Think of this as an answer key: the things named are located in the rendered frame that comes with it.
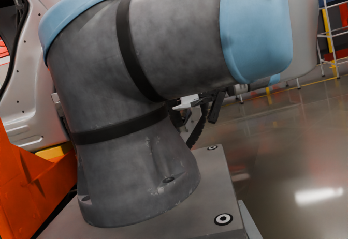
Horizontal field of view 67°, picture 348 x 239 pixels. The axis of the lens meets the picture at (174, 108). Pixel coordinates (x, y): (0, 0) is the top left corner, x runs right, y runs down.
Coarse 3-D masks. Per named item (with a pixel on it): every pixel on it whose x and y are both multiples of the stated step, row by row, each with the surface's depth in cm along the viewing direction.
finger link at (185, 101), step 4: (188, 96) 81; (192, 96) 82; (196, 96) 83; (184, 100) 81; (188, 100) 81; (192, 100) 84; (184, 104) 80; (188, 104) 80; (172, 108) 80; (176, 108) 80; (180, 108) 80; (184, 108) 81
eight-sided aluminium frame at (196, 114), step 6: (192, 108) 108; (198, 108) 108; (192, 114) 108; (198, 114) 108; (186, 120) 113; (192, 120) 109; (198, 120) 109; (186, 126) 109; (192, 126) 109; (180, 132) 110; (186, 132) 110; (186, 138) 110
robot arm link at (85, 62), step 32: (64, 0) 25; (96, 0) 25; (128, 0) 25; (64, 32) 25; (96, 32) 25; (128, 32) 23; (64, 64) 26; (96, 64) 25; (128, 64) 24; (64, 96) 27; (96, 96) 26; (128, 96) 26; (160, 96) 26; (96, 128) 27
